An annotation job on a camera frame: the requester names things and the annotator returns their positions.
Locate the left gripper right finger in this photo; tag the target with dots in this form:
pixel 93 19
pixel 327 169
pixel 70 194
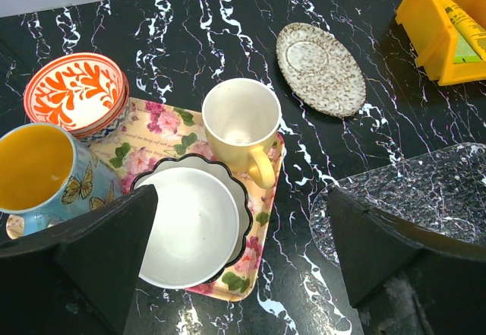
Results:
pixel 402 278

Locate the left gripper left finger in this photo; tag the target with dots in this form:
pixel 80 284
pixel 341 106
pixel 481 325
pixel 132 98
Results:
pixel 77 277

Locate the yellow toothpaste tube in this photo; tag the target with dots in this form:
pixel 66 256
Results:
pixel 471 31

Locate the clear acrylic tray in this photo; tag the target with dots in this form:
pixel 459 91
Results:
pixel 442 191

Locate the floral serving tray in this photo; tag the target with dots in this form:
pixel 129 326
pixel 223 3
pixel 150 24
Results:
pixel 154 132

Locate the green toothpaste tube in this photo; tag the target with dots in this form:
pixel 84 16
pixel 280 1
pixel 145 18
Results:
pixel 464 53

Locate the blue butterfly mug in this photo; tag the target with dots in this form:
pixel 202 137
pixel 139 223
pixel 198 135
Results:
pixel 48 177

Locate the white scalloped bowl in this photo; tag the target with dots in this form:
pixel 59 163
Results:
pixel 201 223

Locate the orange patterned bowl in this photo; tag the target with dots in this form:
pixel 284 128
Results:
pixel 87 94

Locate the speckled saucer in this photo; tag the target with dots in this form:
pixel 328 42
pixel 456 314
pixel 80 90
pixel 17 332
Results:
pixel 320 70

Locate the yellow mug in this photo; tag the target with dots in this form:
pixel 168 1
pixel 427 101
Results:
pixel 241 117

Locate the yellow bin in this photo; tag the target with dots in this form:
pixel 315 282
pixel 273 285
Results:
pixel 434 39

